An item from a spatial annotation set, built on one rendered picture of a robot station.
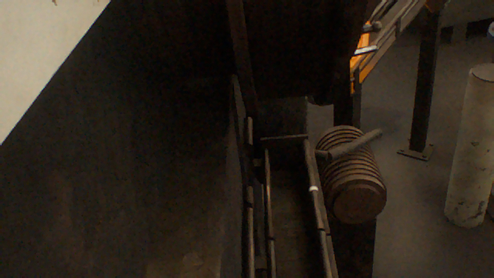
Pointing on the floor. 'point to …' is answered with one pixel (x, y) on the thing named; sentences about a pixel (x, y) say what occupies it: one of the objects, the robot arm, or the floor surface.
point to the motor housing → (351, 201)
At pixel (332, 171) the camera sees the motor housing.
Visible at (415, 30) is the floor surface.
